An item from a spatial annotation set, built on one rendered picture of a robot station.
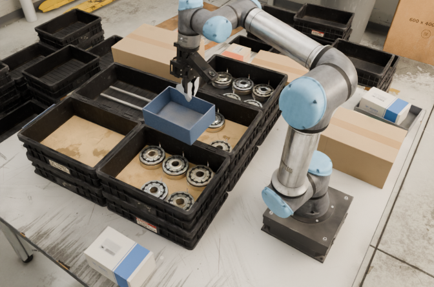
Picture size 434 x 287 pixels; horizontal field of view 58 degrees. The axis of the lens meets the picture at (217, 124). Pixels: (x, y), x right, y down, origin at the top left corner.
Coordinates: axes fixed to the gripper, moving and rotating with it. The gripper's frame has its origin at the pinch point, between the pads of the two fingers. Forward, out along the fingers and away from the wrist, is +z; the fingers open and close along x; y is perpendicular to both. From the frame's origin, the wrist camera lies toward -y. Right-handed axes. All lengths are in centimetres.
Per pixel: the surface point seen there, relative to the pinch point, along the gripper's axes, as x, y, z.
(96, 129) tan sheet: 8, 45, 31
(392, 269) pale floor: -71, -86, 104
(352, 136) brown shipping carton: -48, -48, 20
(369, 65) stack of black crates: -169, -23, 41
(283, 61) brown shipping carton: -82, 2, 16
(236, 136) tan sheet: -23.8, -7.1, 26.6
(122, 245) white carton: 39, -3, 39
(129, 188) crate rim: 29.0, 2.8, 23.7
